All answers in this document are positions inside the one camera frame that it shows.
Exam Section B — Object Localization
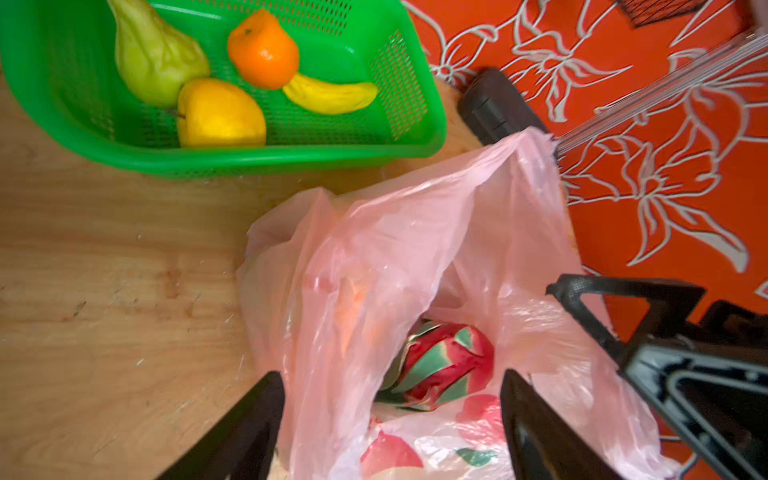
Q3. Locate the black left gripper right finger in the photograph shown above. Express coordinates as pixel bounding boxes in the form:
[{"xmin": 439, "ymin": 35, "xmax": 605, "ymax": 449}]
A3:
[{"xmin": 500, "ymin": 369, "xmax": 621, "ymax": 480}]

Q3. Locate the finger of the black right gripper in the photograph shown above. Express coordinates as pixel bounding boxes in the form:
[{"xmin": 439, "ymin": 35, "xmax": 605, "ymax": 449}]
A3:
[{"xmin": 546, "ymin": 274, "xmax": 706, "ymax": 366}]

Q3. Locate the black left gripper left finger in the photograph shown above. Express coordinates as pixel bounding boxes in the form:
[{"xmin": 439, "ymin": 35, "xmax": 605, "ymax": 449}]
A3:
[{"xmin": 159, "ymin": 371, "xmax": 285, "ymax": 479}]

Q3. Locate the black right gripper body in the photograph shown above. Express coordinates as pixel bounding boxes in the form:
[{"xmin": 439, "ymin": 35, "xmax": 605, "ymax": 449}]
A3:
[{"xmin": 622, "ymin": 300, "xmax": 767, "ymax": 479}]

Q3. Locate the red green dragon fruit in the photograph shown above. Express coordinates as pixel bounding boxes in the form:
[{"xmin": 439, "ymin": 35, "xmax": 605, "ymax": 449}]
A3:
[{"xmin": 375, "ymin": 319, "xmax": 495, "ymax": 411}]

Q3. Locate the pink translucent plastic bag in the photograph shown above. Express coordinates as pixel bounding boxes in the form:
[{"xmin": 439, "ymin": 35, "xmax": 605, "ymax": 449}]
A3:
[{"xmin": 237, "ymin": 128, "xmax": 679, "ymax": 479}]

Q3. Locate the yellow lemon fruit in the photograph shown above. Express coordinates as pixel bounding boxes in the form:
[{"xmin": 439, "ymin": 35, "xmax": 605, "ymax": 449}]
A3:
[{"xmin": 177, "ymin": 78, "xmax": 267, "ymax": 148}]

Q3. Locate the orange fruit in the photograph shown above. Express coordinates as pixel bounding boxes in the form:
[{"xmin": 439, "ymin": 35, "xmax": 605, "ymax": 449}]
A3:
[{"xmin": 227, "ymin": 9, "xmax": 299, "ymax": 90}]

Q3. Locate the black plastic tool case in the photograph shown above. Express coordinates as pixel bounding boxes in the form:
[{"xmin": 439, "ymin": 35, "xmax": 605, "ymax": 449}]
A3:
[{"xmin": 457, "ymin": 68, "xmax": 549, "ymax": 145}]

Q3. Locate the yellow toy banana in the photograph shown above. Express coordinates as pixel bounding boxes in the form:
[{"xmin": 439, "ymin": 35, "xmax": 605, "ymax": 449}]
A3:
[{"xmin": 282, "ymin": 73, "xmax": 379, "ymax": 115}]

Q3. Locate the green plastic perforated basket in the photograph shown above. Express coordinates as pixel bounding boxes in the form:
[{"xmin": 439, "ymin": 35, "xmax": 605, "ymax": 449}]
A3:
[{"xmin": 1, "ymin": 1, "xmax": 447, "ymax": 178}]

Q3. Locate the black wire wall basket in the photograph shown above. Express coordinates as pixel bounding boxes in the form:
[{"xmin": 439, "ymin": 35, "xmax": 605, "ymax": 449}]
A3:
[{"xmin": 613, "ymin": 0, "xmax": 706, "ymax": 28}]

